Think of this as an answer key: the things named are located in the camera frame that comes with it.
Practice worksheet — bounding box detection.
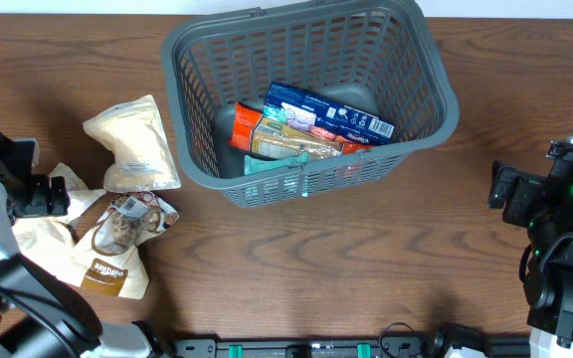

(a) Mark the beige paper pouch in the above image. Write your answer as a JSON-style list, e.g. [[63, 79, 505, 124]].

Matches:
[[12, 163, 106, 278]]

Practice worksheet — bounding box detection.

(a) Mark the beige pouch with label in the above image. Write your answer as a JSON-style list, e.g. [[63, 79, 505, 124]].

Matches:
[[84, 94, 181, 193]]

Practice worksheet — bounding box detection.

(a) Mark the teal snack packet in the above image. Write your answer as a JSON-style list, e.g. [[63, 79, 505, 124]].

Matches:
[[244, 152, 308, 197]]

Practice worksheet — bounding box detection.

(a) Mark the orange cracker sleeve pack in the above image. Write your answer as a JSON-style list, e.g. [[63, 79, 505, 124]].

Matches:
[[229, 102, 372, 160]]

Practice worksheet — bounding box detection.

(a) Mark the tissue multipack blue side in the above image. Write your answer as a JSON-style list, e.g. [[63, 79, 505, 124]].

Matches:
[[263, 82, 395, 146]]

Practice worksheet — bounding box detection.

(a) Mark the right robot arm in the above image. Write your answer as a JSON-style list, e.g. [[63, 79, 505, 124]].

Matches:
[[487, 136, 573, 357]]

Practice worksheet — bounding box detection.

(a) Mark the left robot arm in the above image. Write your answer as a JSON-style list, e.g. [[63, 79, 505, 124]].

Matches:
[[0, 132, 176, 357]]

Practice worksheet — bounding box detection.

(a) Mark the brown cookie snack pouch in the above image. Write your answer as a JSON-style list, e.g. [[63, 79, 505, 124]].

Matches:
[[62, 192, 179, 299]]

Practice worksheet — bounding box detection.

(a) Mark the grey plastic lattice basket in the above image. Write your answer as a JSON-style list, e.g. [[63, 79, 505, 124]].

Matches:
[[161, 0, 460, 207]]

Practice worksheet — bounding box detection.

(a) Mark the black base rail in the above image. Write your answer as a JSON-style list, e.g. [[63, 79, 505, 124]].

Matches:
[[175, 322, 530, 358]]

